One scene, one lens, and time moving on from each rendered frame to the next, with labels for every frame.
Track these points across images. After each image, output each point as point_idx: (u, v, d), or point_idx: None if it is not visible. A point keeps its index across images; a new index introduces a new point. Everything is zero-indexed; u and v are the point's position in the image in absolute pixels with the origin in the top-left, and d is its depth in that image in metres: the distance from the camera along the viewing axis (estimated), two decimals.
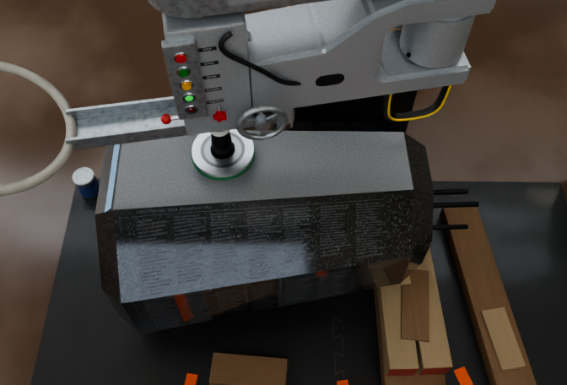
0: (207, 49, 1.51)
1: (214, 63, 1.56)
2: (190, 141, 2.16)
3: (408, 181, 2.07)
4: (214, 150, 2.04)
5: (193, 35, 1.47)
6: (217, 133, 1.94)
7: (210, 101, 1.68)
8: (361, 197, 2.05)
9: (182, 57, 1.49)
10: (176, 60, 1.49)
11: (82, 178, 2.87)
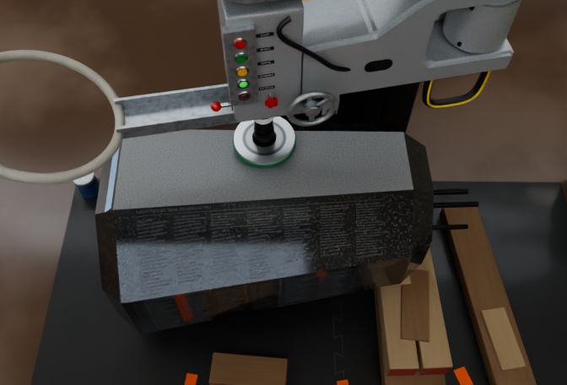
0: (265, 35, 1.54)
1: (270, 50, 1.59)
2: (190, 141, 2.16)
3: (408, 181, 2.07)
4: (257, 138, 2.06)
5: (253, 21, 1.50)
6: (261, 121, 1.96)
7: (262, 88, 1.71)
8: (361, 197, 2.05)
9: (241, 42, 1.51)
10: (235, 46, 1.52)
11: (82, 178, 2.87)
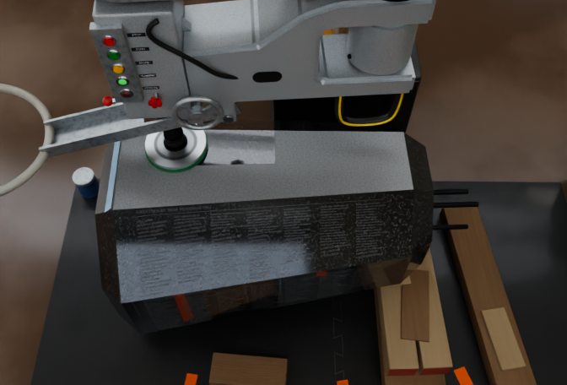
0: (137, 35, 1.54)
1: (145, 50, 1.59)
2: None
3: (408, 181, 2.07)
4: (166, 143, 2.09)
5: (121, 20, 1.50)
6: None
7: (146, 87, 1.71)
8: (361, 197, 2.05)
9: (110, 40, 1.52)
10: (104, 42, 1.53)
11: (82, 178, 2.87)
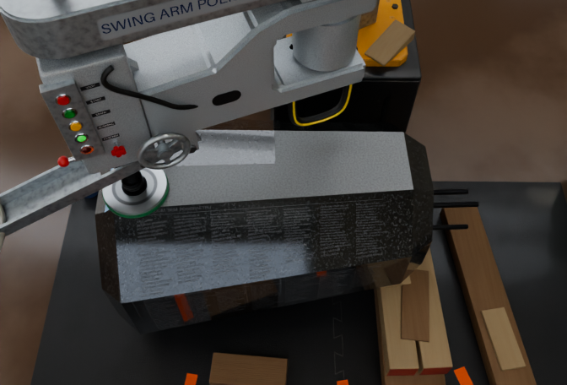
0: (90, 86, 1.45)
1: (101, 100, 1.50)
2: None
3: (408, 181, 2.07)
4: (126, 188, 1.99)
5: (72, 75, 1.40)
6: None
7: (105, 138, 1.61)
8: (361, 197, 2.05)
9: (64, 99, 1.42)
10: (59, 102, 1.42)
11: None
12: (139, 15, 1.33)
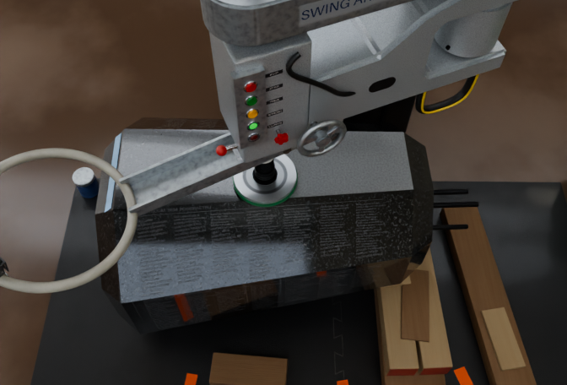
0: (274, 73, 1.47)
1: (278, 87, 1.52)
2: (190, 141, 2.16)
3: (408, 181, 2.07)
4: (259, 177, 2.01)
5: (262, 62, 1.42)
6: None
7: (270, 126, 1.64)
8: (361, 197, 2.05)
9: (252, 85, 1.44)
10: (246, 89, 1.44)
11: (82, 178, 2.87)
12: (337, 1, 1.35)
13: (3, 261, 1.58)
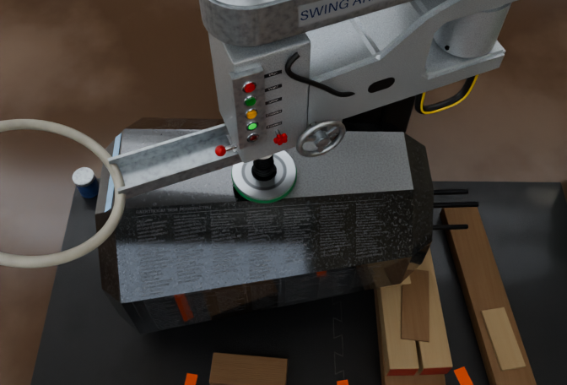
0: (272, 73, 1.47)
1: (278, 87, 1.52)
2: None
3: (408, 181, 2.07)
4: (258, 174, 1.99)
5: (261, 62, 1.42)
6: (263, 156, 1.89)
7: (269, 126, 1.64)
8: (361, 197, 2.05)
9: (251, 86, 1.44)
10: (245, 89, 1.44)
11: (82, 178, 2.87)
12: (336, 2, 1.35)
13: None
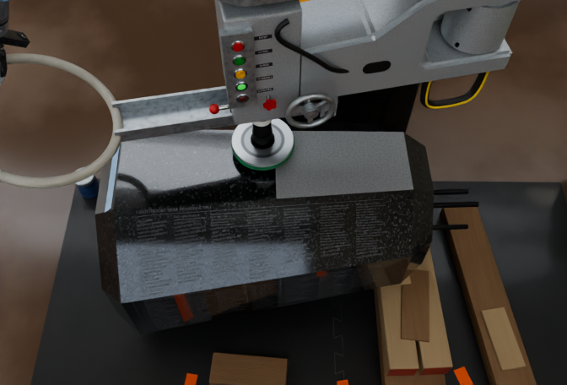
0: (263, 37, 1.53)
1: (267, 51, 1.58)
2: (190, 141, 2.16)
3: (408, 181, 2.07)
4: (256, 141, 2.06)
5: (251, 24, 1.49)
6: (260, 123, 1.96)
7: (261, 90, 1.70)
8: (361, 197, 2.05)
9: (240, 46, 1.51)
10: (234, 48, 1.51)
11: None
12: None
13: None
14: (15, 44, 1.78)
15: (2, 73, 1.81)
